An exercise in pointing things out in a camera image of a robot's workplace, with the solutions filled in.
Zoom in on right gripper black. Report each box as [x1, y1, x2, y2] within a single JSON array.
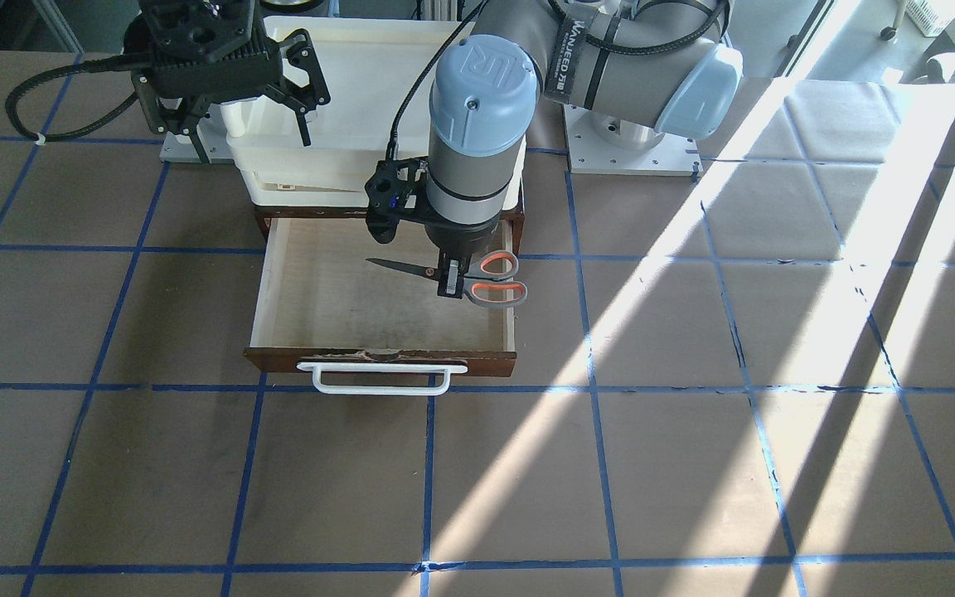
[[130, 1, 331, 160]]

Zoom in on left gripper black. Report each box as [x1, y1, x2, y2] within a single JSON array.
[[427, 214, 500, 299]]

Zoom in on red handled scissors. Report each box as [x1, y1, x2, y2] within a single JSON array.
[[367, 250, 527, 308]]

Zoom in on dark wooden drawer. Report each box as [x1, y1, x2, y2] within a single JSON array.
[[244, 218, 518, 377]]

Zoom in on white drawer handle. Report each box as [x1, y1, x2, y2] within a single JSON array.
[[296, 362, 469, 396]]

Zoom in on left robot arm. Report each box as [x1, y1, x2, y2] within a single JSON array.
[[365, 1, 743, 298]]

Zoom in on dark wooden drawer cabinet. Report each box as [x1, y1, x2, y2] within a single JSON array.
[[253, 199, 526, 248]]

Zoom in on white plastic tray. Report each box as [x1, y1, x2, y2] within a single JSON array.
[[222, 16, 455, 208]]

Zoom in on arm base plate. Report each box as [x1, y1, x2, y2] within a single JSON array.
[[562, 105, 704, 177], [159, 110, 234, 165]]

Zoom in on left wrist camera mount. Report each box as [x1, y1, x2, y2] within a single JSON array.
[[365, 158, 429, 243]]

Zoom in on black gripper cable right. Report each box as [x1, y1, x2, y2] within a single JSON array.
[[3, 51, 151, 143]]

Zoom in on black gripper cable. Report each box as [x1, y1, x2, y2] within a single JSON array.
[[3, 51, 151, 143], [385, 0, 491, 163]]

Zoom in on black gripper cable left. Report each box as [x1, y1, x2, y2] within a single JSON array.
[[385, 0, 491, 163]]

